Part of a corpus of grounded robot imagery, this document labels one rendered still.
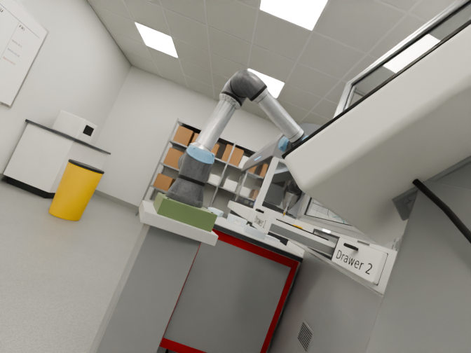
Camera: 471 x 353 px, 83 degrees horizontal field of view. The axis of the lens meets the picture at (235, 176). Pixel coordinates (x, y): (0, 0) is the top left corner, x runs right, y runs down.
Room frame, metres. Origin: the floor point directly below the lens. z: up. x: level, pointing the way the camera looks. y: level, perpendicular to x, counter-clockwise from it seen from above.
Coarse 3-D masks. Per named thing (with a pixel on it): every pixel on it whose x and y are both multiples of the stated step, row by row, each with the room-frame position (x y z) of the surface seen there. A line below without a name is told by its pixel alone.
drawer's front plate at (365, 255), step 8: (344, 240) 1.13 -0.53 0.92; (336, 248) 1.17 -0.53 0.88; (344, 248) 1.11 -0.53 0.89; (360, 248) 1.01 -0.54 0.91; (368, 248) 0.97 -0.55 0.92; (344, 256) 1.09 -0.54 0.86; (352, 256) 1.04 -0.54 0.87; (360, 256) 0.99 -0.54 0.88; (368, 256) 0.95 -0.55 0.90; (376, 256) 0.91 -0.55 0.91; (384, 256) 0.89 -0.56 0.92; (344, 264) 1.07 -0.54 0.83; (376, 264) 0.90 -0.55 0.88; (360, 272) 0.96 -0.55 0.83; (368, 272) 0.92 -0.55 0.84; (376, 272) 0.89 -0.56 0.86; (368, 280) 0.91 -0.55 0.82; (376, 280) 0.89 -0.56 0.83
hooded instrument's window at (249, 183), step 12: (252, 168) 3.00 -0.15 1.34; (264, 168) 2.29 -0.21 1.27; (276, 168) 2.15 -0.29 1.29; (240, 180) 3.68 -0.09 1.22; (252, 180) 2.67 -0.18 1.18; (276, 180) 2.15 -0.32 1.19; (288, 180) 2.16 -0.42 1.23; (240, 192) 3.20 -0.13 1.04; (252, 192) 2.41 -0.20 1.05; (276, 192) 2.15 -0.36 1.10; (240, 204) 2.84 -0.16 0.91; (252, 204) 2.20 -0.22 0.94; (264, 204) 2.15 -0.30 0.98; (276, 204) 2.16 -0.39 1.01; (288, 204) 2.17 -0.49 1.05; (300, 204) 2.17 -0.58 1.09
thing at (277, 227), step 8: (272, 224) 1.19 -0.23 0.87; (280, 224) 1.20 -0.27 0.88; (272, 232) 1.19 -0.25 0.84; (280, 232) 1.20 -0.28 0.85; (288, 232) 1.20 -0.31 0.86; (296, 232) 1.20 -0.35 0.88; (304, 232) 1.21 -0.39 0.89; (296, 240) 1.20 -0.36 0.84; (304, 240) 1.21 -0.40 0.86; (312, 240) 1.21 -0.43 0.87; (320, 240) 1.21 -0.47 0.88; (312, 248) 1.21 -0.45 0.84; (320, 248) 1.21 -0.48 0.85; (328, 248) 1.22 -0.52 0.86
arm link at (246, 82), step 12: (240, 72) 1.09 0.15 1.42; (252, 72) 1.09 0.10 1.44; (240, 84) 1.09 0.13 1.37; (252, 84) 1.07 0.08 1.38; (264, 84) 1.08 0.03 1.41; (240, 96) 1.15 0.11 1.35; (252, 96) 1.09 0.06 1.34; (264, 96) 1.09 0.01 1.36; (264, 108) 1.12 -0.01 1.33; (276, 108) 1.11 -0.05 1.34; (276, 120) 1.14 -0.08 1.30; (288, 120) 1.14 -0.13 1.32; (288, 132) 1.16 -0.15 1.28; (300, 132) 1.16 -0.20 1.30
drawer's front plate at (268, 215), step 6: (264, 210) 1.31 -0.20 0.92; (270, 210) 1.21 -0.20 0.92; (258, 216) 1.39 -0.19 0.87; (264, 216) 1.26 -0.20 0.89; (270, 216) 1.17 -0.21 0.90; (258, 222) 1.34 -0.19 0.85; (264, 222) 1.23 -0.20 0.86; (270, 222) 1.17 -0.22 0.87; (258, 228) 1.30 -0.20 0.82; (264, 228) 1.19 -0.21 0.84
